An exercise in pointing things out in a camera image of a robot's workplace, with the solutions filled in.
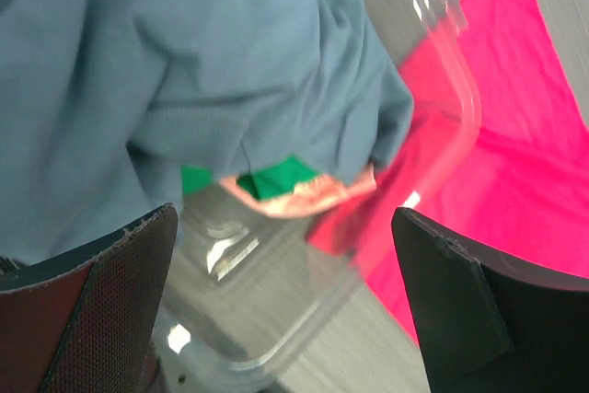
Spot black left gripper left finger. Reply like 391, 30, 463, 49
1, 204, 178, 392

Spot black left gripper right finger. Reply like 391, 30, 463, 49
391, 208, 588, 392

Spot magenta red t-shirt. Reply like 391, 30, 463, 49
306, 0, 589, 346

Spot clear plastic bin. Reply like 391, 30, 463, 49
154, 0, 480, 392

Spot green t-shirt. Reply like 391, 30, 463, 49
181, 157, 318, 201

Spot grey blue t-shirt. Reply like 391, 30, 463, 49
1, 0, 413, 264

